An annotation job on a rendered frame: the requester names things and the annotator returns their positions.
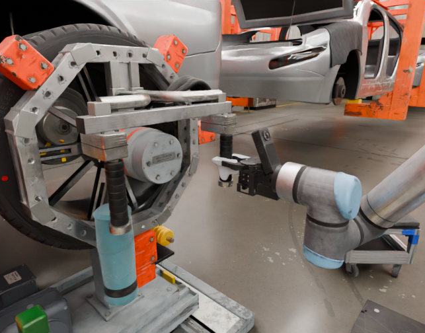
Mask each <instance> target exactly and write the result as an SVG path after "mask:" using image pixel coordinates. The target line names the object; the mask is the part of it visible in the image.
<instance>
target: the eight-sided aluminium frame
mask: <svg viewBox="0 0 425 333"><path fill-rule="evenodd" d="M109 61H119V63H129V61H138V64H142V66H143V67H144V68H145V69H146V71H147V72H148V73H149V74H150V76H152V78H153V79H154V80H155V81H156V82H157V84H158V85H159V86H160V87H161V88H162V89H163V90H164V91H166V90H167V88H168V87H169V85H170V84H171V83H172V82H173V81H174V80H175V79H177V78H179V77H178V75H177V74H176V73H175V72H174V70H173V69H172V68H171V66H170V65H169V64H168V63H167V62H165V61H164V56H163V55H162V54H161V53H160V52H159V50H158V49H156V48H150V47H148V48H139V47H129V46H111V45H102V44H92V43H86V44H84V43H76V44H68V45H66V46H65V47H64V49H62V51H60V52H58V55H57V57H56V58H55V59H54V60H53V62H51V64H52V65H53V66H54V67H55V70H54V71H53V72H52V74H51V75H50V76H49V77H48V78H47V79H46V80H45V81H44V83H43V84H42V85H41V87H40V88H39V89H38V90H37V91H26V92H25V94H24V95H23V96H22V97H21V98H20V100H19V101H18V102H17V103H16V104H15V105H14V106H13V107H11V109H10V111H9V113H8V114H7V115H6V116H5V117H4V123H5V132H7V137H8V141H9V147H10V150H11V156H12V160H13V166H14V169H15V175H16V178H17V184H18V187H19V194H20V199H21V200H20V202H21V204H22V208H23V211H24V213H26V214H27V215H28V216H29V217H30V218H31V219H32V220H34V221H37V222H39V223H41V224H42V225H46V226H48V227H51V228H53V229H55V230H57V231H60V232H62V233H65V234H66V235H69V236H71V237H74V238H76V239H79V240H80V241H83V242H86V243H88V244H91V245H93V246H95V247H96V248H97V238H96V230H95V227H93V226H92V225H90V224H88V223H85V222H83V221H81V220H79V219H77V218H75V217H73V216H71V215H69V214H67V213H65V212H63V211H61V210H58V209H56V208H54V207H52V206H50V205H49V202H48V195H47V191H46V185H45V180H44V173H43V170H42V163H41V158H40V152H39V148H38V141H37V136H36V130H35V125H36V124H37V123H38V122H39V121H40V120H41V118H42V117H43V116H44V114H45V113H46V112H47V111H48V110H49V109H50V107H51V106H52V104H53V103H54V102H55V101H56V100H57V99H58V97H59V96H60V95H61V93H62V92H63V91H64V90H65V89H66V88H67V86H68V85H69V84H70V82H72V80H73V79H74V78H75V76H76V75H77V74H78V72H80V70H81V69H82V68H83V66H84V65H85V64H86V63H108V62H109ZM178 141H179V143H180V145H181V147H182V163H181V166H180V168H179V171H178V172H177V174H176V175H175V177H174V178H173V179H172V180H170V181H168V182H166V183H165V185H164V186H163V189H162V190H161V192H160V193H159V195H158V196H157V198H156V200H155V201H154V203H153V205H152V206H151V207H150V208H149V209H146V210H143V211H140V212H139V213H136V214H133V215H131V216H132V225H133V230H134V236H137V235H139V234H141V233H144V232H146V231H148V230H150V229H152V228H154V227H156V226H158V225H159V226H161V225H162V224H163V223H165V222H167V220H168V218H169V217H170V216H171V213H172V212H173V209H174V208H175V206H176V204H177V203H178V201H179V199H180V197H181V195H182V194H183V192H184V191H185V189H186V187H187V185H188V183H189V182H190V180H191V179H192V177H193V175H194V173H196V170H197V168H198V166H199V164H198V162H199V160H200V159H199V158H198V118H191V119H186V120H178Z"/></svg>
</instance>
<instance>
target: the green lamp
mask: <svg viewBox="0 0 425 333"><path fill-rule="evenodd" d="M15 320H16V324H17V328H18V332H19V333H48V332H49V331H50V325H49V322H48V316H47V314H46V313H45V311H44V310H43V308H42V307H41V306H40V305H36V306H34V307H32V308H30V309H28V310H26V311H24V312H22V313H21V314H18V315H17V316H16V317H15Z"/></svg>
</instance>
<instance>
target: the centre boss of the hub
mask: <svg viewBox="0 0 425 333"><path fill-rule="evenodd" d="M72 129H73V126H71V125H69V124H68V123H66V122H64V121H63V120H58V121H57V123H56V131H57V132H58V133H59V134H60V135H68V134H70V133H71V131H72Z"/></svg>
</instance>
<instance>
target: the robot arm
mask: <svg viewBox="0 0 425 333"><path fill-rule="evenodd" d="M251 135H252V138H253V141H254V144H255V146H256V150H257V152H258V155H259V157H254V156H250V155H238V154H232V156H233V159H226V158H223V157H215V158H213V159H212V162H214V163H215V164H217V165H218V169H219V174H220V177H221V179H222V180H227V179H228V177H229V175H230V174H236V175H239V181H238V183H237V191H238V192H241V193H244V194H247V195H250V196H255V195H260V196H264V197H266V198H270V199H273V200H277V201H278V200H279V199H280V198H282V199H284V200H288V201H291V202H295V203H297V204H301V205H305V206H307V215H306V221H305V234H304V241H303V255H304V257H305V258H306V259H307V260H308V261H309V262H310V263H312V264H314V265H316V266H318V267H321V268H326V269H335V268H339V267H341V265H342V264H343V262H344V255H345V253H347V252H349V251H351V250H353V249H355V248H357V247H359V246H361V245H363V244H365V243H367V242H369V241H371V240H373V239H376V238H379V237H380V236H381V235H383V234H384V233H385V232H386V230H387V229H389V228H390V227H392V226H393V225H394V224H395V223H396V222H397V221H399V220H400V219H402V218H403V217H405V216H406V215H408V214H409V213H411V212H412V211H414V210H415V209H416V208H418V207H420V206H421V205H422V204H424V203H425V145H424V146H423V147H422V148H420V149H419V150H418V151H417V152H415V154H414V155H413V156H411V157H410V158H409V159H408V160H406V161H405V162H404V163H403V164H402V165H401V166H400V167H398V168H397V169H396V170H395V171H393V172H392V173H391V174H390V175H389V176H388V177H387V178H385V179H384V180H383V181H382V182H380V183H379V184H378V185H377V186H376V187H375V188H374V189H373V190H371V191H370V192H369V193H368V194H366V195H364V196H363V197H362V185H361V183H360V181H359V179H358V178H356V177H355V176H352V175H349V174H345V173H343V172H335V171H331V170H325V169H321V168H315V167H311V166H306V165H301V164H297V163H291V162H288V163H286V164H284V165H281V163H280V160H279V158H278V154H277V152H276V149H275V146H274V144H273V141H272V138H271V135H270V132H269V130H268V128H262V129H258V130H256V131H253V132H252V133H251ZM241 186H242V189H243V190H246V189H247V188H249V192H248V193H247V192H243V191H241ZM254 190H255V191H254ZM254 192H255V193H254Z"/></svg>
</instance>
